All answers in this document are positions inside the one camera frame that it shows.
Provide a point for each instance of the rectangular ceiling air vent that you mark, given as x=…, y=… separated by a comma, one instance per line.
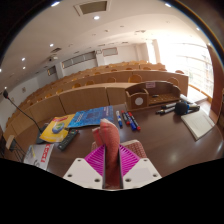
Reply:
x=93, y=7

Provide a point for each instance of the black remote control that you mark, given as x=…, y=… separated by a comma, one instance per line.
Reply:
x=68, y=139

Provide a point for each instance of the blue booklet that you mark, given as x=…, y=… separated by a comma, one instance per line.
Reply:
x=91, y=116

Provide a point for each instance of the yellow booklet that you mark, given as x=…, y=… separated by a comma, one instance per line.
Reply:
x=57, y=128

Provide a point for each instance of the white magazine with red label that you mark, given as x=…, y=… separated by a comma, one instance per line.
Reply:
x=40, y=156

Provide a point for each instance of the black marker pen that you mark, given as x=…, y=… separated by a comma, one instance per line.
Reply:
x=165, y=111

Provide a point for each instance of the small folding side table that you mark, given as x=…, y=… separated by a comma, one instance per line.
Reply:
x=15, y=146

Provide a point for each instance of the recessed ceiling lights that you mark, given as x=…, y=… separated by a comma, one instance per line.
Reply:
x=96, y=17

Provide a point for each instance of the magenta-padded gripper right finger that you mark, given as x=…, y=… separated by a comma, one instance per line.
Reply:
x=131, y=165

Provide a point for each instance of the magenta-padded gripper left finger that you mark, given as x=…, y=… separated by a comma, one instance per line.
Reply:
x=95, y=165

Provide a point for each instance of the white notebook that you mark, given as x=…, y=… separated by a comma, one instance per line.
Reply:
x=198, y=124

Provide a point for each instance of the black gooseneck desk microphone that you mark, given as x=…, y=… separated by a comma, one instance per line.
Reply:
x=20, y=108

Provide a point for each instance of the black handheld microphone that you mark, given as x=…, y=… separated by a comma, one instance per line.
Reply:
x=183, y=108

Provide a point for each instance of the wooden desk organizer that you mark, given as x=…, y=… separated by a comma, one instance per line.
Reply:
x=156, y=95

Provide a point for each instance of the red checkered towel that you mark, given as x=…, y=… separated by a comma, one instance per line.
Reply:
x=111, y=140

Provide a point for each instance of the yellow pen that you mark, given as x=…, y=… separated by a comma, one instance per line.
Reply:
x=33, y=151

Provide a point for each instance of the wooden lecture hall seating rows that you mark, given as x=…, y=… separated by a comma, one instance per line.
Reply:
x=93, y=90

